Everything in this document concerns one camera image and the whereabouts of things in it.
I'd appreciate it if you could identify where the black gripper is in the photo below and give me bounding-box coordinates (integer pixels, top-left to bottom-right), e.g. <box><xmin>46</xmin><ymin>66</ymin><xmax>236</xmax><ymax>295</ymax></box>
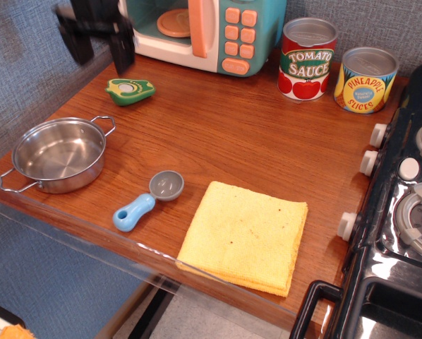
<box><xmin>54</xmin><ymin>0</ymin><xmax>135</xmax><ymax>75</ymax></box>

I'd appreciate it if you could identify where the green toy pepper slice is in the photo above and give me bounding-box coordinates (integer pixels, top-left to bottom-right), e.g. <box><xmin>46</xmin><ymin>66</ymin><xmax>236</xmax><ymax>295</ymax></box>
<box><xmin>105</xmin><ymin>78</ymin><xmax>156</xmax><ymax>107</ymax></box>

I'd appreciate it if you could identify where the orange microwave turntable plate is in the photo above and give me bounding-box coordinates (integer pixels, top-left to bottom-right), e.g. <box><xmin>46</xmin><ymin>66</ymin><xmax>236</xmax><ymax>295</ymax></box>
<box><xmin>157</xmin><ymin>8</ymin><xmax>191</xmax><ymax>38</ymax></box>

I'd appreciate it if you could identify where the teal toy microwave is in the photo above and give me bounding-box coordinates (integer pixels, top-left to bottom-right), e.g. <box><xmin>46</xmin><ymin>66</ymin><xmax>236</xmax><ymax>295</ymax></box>
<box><xmin>119</xmin><ymin>1</ymin><xmax>287</xmax><ymax>77</ymax></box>

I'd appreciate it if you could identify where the small steel pot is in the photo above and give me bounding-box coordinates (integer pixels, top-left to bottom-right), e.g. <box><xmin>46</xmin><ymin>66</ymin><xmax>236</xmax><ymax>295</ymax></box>
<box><xmin>0</xmin><ymin>116</ymin><xmax>116</xmax><ymax>194</ymax></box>

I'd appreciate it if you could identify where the blue grey toy scoop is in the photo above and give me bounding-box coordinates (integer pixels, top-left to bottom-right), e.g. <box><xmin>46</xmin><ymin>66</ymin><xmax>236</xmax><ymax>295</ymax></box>
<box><xmin>112</xmin><ymin>170</ymin><xmax>185</xmax><ymax>232</ymax></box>

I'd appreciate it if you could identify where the tomato sauce can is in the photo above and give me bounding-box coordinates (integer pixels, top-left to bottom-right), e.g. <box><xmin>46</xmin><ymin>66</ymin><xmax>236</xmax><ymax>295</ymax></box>
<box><xmin>277</xmin><ymin>17</ymin><xmax>338</xmax><ymax>101</ymax></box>

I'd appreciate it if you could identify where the yellow folded cloth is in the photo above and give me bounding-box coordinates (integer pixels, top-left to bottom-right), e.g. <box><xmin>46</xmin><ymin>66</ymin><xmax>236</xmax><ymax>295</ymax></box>
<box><xmin>176</xmin><ymin>181</ymin><xmax>308</xmax><ymax>297</ymax></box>

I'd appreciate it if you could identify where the pineapple slices can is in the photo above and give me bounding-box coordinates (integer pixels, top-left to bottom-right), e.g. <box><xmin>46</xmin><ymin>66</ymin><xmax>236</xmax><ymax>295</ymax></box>
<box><xmin>334</xmin><ymin>47</ymin><xmax>399</xmax><ymax>114</ymax></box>

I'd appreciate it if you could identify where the white stove knob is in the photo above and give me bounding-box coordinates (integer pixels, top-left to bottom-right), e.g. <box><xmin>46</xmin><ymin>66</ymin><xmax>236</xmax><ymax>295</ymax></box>
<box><xmin>369</xmin><ymin>124</ymin><xmax>388</xmax><ymax>148</ymax></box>
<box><xmin>359</xmin><ymin>150</ymin><xmax>378</xmax><ymax>177</ymax></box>
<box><xmin>337</xmin><ymin>212</ymin><xmax>358</xmax><ymax>242</ymax></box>

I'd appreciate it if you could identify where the black toy stove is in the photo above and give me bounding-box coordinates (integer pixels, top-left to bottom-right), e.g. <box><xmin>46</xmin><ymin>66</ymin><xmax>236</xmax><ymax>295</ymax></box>
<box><xmin>291</xmin><ymin>65</ymin><xmax>422</xmax><ymax>338</ymax></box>

